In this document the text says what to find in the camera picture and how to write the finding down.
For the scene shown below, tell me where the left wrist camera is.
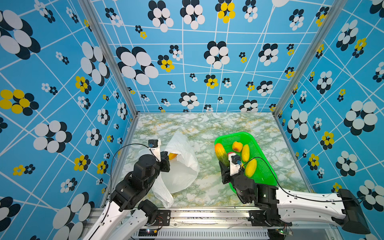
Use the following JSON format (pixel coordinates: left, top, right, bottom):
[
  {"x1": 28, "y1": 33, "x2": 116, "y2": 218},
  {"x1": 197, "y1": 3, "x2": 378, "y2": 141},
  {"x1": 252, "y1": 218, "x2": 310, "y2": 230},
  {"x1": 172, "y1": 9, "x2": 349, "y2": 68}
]
[{"x1": 148, "y1": 140, "x2": 161, "y2": 162}]

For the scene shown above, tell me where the green plastic basket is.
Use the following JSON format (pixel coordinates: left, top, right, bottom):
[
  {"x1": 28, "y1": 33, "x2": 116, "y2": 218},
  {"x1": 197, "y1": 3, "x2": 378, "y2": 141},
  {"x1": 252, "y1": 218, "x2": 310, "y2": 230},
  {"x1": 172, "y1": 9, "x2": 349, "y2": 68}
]
[{"x1": 214, "y1": 132, "x2": 278, "y2": 194}]

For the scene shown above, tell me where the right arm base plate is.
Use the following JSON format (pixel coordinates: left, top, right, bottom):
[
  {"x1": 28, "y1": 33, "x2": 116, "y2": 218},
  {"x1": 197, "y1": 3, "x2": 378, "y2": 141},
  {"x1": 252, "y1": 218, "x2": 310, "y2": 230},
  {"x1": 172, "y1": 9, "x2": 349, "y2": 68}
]
[{"x1": 248, "y1": 210, "x2": 293, "y2": 227}]

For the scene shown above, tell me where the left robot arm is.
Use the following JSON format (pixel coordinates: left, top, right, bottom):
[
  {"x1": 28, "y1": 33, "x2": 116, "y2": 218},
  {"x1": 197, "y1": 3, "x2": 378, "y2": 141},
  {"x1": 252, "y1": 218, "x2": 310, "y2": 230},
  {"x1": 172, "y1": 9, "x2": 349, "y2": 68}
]
[{"x1": 83, "y1": 152, "x2": 170, "y2": 240}]

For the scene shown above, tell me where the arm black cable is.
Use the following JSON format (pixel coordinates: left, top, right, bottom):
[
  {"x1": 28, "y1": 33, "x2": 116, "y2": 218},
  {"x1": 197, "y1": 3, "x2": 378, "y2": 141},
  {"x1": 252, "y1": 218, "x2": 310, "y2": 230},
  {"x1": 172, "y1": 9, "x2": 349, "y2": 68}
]
[
  {"x1": 239, "y1": 156, "x2": 365, "y2": 203},
  {"x1": 109, "y1": 143, "x2": 158, "y2": 208}
]

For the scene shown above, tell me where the right aluminium corner post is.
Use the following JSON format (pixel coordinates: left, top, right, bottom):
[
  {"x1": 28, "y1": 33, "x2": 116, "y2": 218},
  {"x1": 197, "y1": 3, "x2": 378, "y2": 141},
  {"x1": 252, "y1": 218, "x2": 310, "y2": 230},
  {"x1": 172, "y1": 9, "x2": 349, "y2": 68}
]
[{"x1": 273, "y1": 0, "x2": 347, "y2": 119}]

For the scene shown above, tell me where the aluminium front rail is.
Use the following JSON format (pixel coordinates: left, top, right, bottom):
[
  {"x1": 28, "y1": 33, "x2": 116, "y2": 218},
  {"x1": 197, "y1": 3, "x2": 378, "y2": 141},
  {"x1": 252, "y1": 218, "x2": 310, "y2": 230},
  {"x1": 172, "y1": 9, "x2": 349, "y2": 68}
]
[{"x1": 79, "y1": 206, "x2": 343, "y2": 240}]

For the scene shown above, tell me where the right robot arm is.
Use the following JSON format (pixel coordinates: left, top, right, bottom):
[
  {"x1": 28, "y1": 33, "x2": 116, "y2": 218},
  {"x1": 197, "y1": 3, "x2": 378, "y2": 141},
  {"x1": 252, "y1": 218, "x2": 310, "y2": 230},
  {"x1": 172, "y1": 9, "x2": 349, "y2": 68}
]
[{"x1": 219, "y1": 163, "x2": 371, "y2": 235}]

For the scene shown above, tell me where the left aluminium corner post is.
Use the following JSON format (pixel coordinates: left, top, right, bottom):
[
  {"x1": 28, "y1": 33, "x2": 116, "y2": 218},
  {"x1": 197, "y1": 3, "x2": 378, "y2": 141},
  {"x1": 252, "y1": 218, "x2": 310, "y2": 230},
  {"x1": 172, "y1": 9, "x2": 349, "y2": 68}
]
[{"x1": 79, "y1": 0, "x2": 138, "y2": 119}]

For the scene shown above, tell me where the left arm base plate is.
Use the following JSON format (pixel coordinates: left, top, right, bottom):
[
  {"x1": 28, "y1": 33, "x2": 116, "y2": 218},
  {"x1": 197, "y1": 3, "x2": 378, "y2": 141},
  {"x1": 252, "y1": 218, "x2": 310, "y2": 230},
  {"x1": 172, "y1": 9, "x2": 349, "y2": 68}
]
[{"x1": 146, "y1": 210, "x2": 171, "y2": 228}]

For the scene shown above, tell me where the left circuit board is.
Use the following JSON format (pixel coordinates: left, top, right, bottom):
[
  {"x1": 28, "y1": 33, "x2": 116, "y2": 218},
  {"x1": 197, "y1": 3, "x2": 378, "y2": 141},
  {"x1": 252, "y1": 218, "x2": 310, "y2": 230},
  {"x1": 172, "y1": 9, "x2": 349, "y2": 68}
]
[{"x1": 139, "y1": 229, "x2": 158, "y2": 237}]

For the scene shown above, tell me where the yellow toy mango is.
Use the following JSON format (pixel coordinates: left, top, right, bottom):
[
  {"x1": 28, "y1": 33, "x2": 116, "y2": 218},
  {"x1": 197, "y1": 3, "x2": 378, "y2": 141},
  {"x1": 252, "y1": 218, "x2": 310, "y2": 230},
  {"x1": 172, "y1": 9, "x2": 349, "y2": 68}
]
[
  {"x1": 245, "y1": 158, "x2": 258, "y2": 178},
  {"x1": 241, "y1": 145, "x2": 250, "y2": 163}
]

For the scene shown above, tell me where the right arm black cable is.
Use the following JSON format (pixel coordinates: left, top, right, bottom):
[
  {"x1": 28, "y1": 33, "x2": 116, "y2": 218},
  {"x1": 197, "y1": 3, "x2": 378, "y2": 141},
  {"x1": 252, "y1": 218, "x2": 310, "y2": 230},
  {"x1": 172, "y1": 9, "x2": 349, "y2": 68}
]
[{"x1": 239, "y1": 156, "x2": 365, "y2": 203}]

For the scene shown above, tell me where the circuit board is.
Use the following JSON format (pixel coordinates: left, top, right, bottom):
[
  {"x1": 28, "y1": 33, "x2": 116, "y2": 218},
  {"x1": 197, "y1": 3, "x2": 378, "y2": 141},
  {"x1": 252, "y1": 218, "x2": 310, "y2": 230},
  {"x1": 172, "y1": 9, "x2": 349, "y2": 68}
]
[
  {"x1": 268, "y1": 229, "x2": 290, "y2": 240},
  {"x1": 139, "y1": 229, "x2": 158, "y2": 237}
]

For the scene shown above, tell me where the aluminium corner post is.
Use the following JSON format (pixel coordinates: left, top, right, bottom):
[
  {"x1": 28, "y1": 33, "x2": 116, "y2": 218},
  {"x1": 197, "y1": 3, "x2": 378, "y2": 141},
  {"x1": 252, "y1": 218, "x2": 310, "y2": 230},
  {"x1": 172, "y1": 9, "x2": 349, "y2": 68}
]
[
  {"x1": 79, "y1": 0, "x2": 138, "y2": 119},
  {"x1": 273, "y1": 0, "x2": 347, "y2": 119}
]

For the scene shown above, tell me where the yellow toy apple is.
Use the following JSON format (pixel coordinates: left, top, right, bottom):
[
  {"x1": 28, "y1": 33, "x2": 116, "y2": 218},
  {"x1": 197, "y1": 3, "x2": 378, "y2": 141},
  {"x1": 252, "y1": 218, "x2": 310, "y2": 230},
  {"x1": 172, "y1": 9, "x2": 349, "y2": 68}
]
[{"x1": 232, "y1": 142, "x2": 244, "y2": 153}]

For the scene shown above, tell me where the yellow orange toy banana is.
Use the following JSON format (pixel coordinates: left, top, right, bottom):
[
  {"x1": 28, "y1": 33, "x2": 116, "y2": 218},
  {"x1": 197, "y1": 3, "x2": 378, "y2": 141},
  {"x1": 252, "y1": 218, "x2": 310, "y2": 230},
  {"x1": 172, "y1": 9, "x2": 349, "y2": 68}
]
[{"x1": 169, "y1": 153, "x2": 178, "y2": 160}]

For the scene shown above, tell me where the green orange toy mango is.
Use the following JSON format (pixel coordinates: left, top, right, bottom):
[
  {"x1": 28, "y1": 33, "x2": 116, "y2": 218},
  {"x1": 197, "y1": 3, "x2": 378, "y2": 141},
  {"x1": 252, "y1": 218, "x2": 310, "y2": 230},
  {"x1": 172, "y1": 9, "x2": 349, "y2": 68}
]
[{"x1": 215, "y1": 143, "x2": 230, "y2": 167}]

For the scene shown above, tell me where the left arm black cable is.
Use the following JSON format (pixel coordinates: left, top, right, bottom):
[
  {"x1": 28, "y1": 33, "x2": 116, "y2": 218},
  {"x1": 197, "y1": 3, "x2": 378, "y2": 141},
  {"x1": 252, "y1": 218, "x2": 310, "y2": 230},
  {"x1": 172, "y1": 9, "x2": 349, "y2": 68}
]
[{"x1": 109, "y1": 143, "x2": 158, "y2": 208}]

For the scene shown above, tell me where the white plastic bag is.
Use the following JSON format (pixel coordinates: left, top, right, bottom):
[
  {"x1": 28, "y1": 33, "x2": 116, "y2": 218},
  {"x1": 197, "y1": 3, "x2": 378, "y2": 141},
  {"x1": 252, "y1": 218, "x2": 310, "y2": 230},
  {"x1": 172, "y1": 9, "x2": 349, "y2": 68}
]
[{"x1": 152, "y1": 132, "x2": 200, "y2": 209}]

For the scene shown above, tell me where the right circuit board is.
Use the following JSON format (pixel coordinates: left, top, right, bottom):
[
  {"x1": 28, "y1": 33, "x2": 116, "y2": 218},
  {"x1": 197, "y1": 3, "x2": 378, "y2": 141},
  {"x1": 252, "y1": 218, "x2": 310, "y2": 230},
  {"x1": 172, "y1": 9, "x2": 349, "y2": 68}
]
[{"x1": 268, "y1": 229, "x2": 290, "y2": 240}]

